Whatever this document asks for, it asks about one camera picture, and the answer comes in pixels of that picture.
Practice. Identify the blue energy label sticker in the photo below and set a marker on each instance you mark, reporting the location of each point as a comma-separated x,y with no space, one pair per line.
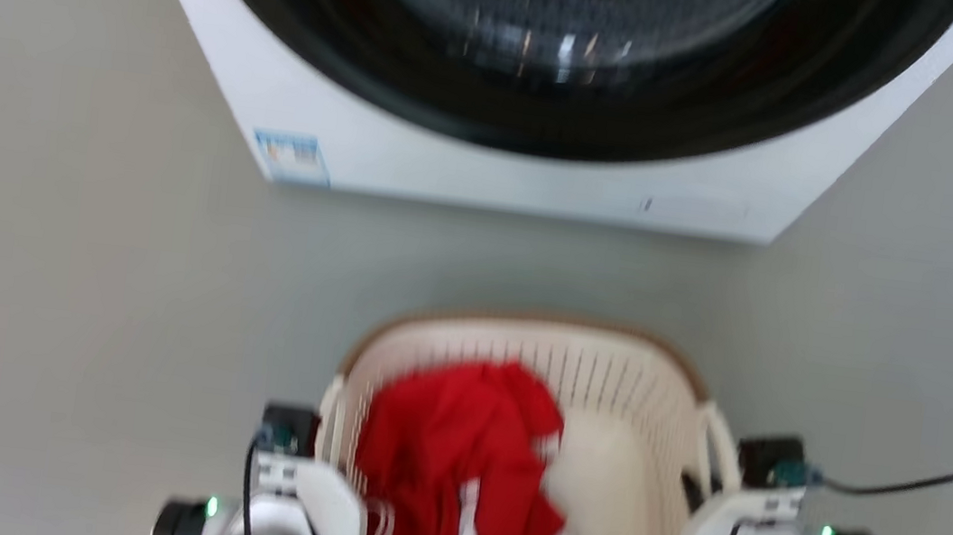
292,157

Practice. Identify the black round washer door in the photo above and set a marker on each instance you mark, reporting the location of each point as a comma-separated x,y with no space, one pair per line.
549,117

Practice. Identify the red garment with white stripes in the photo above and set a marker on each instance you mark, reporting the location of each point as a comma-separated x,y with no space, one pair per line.
453,456

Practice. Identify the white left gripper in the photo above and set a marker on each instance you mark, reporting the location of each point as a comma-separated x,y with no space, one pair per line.
325,499

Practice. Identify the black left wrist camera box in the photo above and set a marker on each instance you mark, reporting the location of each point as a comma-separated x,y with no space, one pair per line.
290,431

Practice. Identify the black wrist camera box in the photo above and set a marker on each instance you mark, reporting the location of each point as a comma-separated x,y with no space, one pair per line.
771,463
290,431

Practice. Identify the white front-load washing machine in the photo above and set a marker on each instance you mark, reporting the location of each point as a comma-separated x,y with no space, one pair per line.
322,117

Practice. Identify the cream plastic laundry basket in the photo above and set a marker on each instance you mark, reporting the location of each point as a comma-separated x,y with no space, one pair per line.
633,396

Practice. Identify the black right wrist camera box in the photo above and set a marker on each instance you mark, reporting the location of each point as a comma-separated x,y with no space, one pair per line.
771,463

